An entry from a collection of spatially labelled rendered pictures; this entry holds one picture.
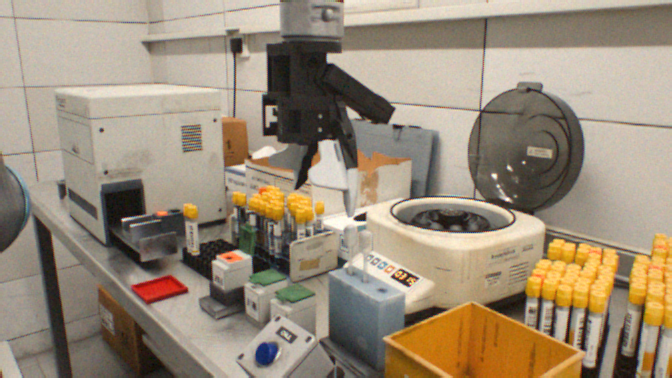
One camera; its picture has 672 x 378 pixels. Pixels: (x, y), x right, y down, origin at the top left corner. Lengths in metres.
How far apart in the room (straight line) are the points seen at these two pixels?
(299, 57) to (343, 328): 0.33
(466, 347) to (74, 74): 2.06
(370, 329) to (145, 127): 0.66
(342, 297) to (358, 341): 0.06
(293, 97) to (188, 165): 0.59
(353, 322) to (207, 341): 0.20
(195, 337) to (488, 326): 0.38
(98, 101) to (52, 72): 1.33
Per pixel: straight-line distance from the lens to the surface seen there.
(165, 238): 0.96
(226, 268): 0.76
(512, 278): 0.81
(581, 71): 1.00
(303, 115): 0.59
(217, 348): 0.71
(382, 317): 0.60
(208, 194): 1.17
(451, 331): 0.59
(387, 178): 1.09
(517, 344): 0.58
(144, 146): 1.09
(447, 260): 0.73
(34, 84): 2.37
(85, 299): 2.61
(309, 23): 0.59
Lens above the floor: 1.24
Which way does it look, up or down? 14 degrees down
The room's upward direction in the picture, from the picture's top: straight up
